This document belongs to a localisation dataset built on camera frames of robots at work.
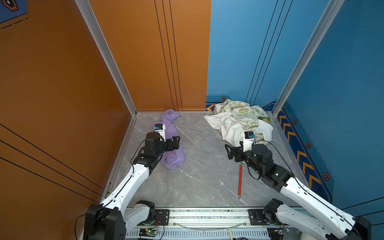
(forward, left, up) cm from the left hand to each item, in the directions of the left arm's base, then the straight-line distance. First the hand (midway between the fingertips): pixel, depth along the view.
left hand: (173, 136), depth 82 cm
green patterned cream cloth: (+25, -49, -8) cm, 55 cm away
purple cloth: (-7, 0, -13) cm, 15 cm away
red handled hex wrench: (-17, -38, -18) cm, 45 cm away
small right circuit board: (-41, -53, -18) cm, 69 cm away
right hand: (-7, -30, +4) cm, 31 cm away
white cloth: (+13, -37, -11) cm, 41 cm away
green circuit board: (-42, +11, -20) cm, 48 cm away
